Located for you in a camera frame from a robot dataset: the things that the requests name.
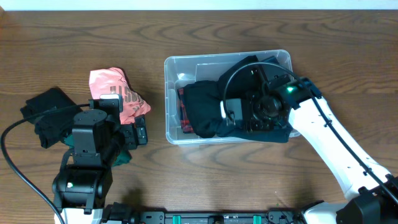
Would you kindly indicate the dark navy garment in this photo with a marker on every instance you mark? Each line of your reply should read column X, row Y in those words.
column 275, row 135

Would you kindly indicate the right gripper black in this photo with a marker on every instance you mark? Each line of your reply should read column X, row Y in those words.
column 252, row 124

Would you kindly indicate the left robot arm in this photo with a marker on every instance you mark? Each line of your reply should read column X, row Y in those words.
column 85, row 177

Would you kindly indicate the black garment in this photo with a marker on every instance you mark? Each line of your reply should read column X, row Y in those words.
column 54, row 127

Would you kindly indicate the clear plastic storage container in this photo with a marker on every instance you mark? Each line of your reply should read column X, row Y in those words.
column 180, row 71

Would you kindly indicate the dark green shirt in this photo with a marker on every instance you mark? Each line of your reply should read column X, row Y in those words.
column 123, row 158

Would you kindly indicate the pink printed shirt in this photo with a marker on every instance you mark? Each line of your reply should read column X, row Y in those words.
column 113, row 81

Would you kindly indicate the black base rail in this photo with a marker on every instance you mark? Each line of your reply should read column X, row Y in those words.
column 205, row 217

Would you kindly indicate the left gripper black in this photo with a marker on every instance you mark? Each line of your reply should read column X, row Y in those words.
column 137, row 133

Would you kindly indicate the red navy plaid shirt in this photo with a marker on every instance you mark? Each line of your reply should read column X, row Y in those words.
column 184, row 121

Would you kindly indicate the black sweater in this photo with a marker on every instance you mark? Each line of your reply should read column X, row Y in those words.
column 202, row 99

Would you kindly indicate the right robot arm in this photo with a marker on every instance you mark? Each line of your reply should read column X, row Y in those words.
column 369, row 188

